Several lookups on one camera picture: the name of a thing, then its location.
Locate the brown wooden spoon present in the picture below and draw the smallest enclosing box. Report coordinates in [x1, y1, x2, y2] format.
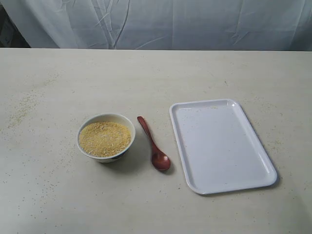
[137, 116, 171, 171]

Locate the yellow grain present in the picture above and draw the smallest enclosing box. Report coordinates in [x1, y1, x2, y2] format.
[78, 121, 131, 157]

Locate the white ceramic bowl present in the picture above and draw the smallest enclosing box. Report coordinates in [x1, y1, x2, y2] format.
[77, 113, 136, 163]

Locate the white rectangular plastic tray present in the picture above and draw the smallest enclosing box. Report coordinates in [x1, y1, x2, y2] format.
[170, 98, 278, 195]

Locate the white backdrop cloth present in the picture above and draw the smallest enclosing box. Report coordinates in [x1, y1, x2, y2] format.
[1, 0, 312, 51]

